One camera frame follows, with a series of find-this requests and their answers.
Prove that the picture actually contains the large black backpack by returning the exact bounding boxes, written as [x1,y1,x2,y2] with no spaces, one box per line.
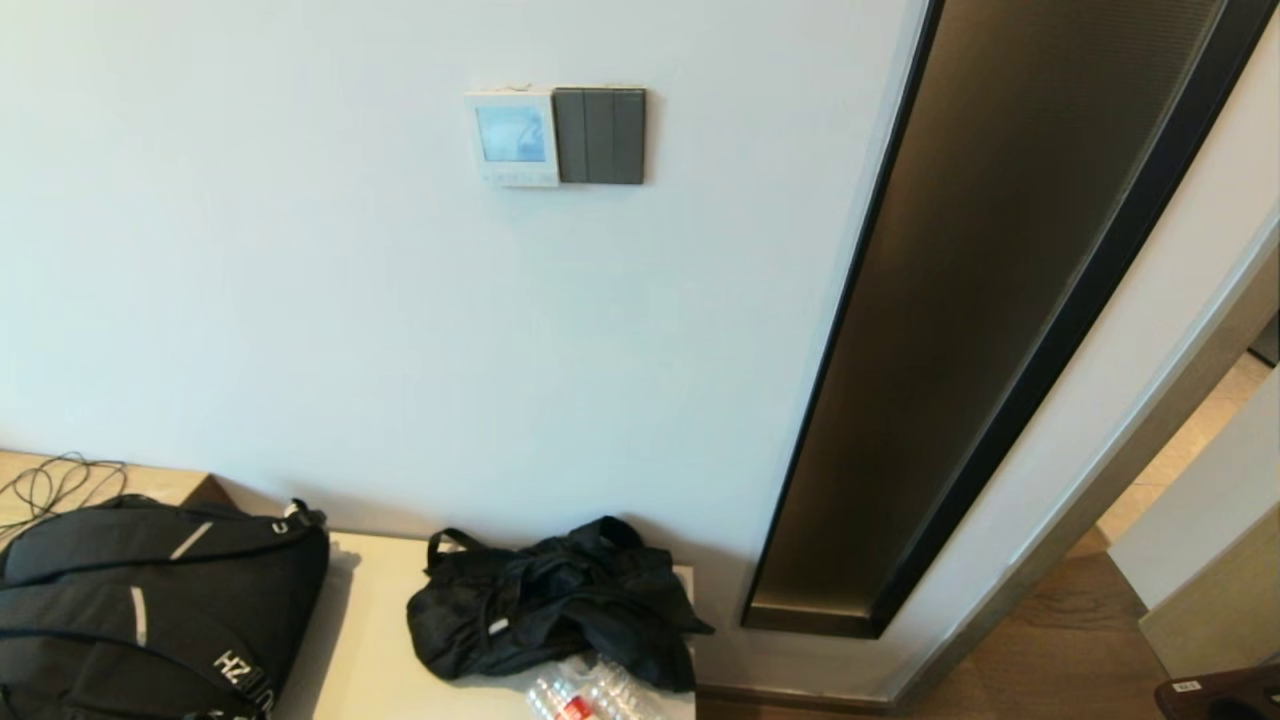
[0,495,331,720]

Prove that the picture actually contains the dark bronze wall niche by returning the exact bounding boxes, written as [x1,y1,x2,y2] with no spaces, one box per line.
[742,0,1280,639]

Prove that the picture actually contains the dark grey wall switch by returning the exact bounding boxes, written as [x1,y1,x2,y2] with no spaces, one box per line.
[552,87,648,186]

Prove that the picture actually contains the white and beige door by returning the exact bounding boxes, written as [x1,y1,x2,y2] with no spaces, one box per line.
[1108,368,1280,679]

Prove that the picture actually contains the white wall thermostat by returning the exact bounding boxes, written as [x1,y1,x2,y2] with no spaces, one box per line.
[464,90,561,189]

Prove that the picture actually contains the thin black tangled cable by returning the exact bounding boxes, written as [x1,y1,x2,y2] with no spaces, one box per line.
[0,452,129,546]

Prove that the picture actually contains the clear plastic water bottles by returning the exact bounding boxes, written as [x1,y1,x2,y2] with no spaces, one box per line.
[525,655,669,720]

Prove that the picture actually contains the dark brown labelled object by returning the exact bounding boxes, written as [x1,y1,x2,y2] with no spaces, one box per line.
[1154,664,1280,720]

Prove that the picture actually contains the grey door frame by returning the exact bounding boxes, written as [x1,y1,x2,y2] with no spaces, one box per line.
[885,215,1280,706]

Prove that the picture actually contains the crumpled black fabric bag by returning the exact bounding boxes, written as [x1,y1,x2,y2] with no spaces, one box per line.
[406,516,715,693]

